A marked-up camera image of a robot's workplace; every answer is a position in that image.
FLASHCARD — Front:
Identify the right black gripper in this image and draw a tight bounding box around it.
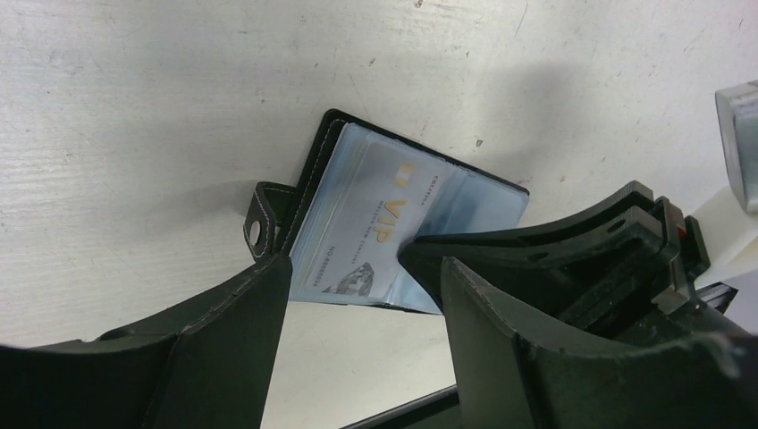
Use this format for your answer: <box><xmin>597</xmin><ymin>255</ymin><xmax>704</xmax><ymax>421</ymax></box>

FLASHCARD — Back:
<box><xmin>399</xmin><ymin>181</ymin><xmax>740</xmax><ymax>347</ymax></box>

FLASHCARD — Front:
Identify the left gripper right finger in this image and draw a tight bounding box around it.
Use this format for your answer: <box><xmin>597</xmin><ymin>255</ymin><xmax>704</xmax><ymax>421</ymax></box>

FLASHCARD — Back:
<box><xmin>441</xmin><ymin>258</ymin><xmax>757</xmax><ymax>428</ymax></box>

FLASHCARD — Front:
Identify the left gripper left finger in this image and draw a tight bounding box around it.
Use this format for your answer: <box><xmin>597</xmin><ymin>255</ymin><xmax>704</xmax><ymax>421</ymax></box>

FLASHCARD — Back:
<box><xmin>1</xmin><ymin>255</ymin><xmax>292</xmax><ymax>428</ymax></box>

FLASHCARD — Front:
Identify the black leather card holder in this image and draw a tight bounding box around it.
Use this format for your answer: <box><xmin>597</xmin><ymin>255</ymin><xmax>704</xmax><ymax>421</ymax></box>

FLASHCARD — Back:
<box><xmin>243</xmin><ymin>109</ymin><xmax>529</xmax><ymax>314</ymax></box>

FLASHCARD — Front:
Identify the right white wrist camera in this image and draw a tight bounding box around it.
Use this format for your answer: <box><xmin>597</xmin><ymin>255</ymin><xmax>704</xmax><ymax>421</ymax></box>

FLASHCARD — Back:
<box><xmin>689</xmin><ymin>80</ymin><xmax>758</xmax><ymax>291</ymax></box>

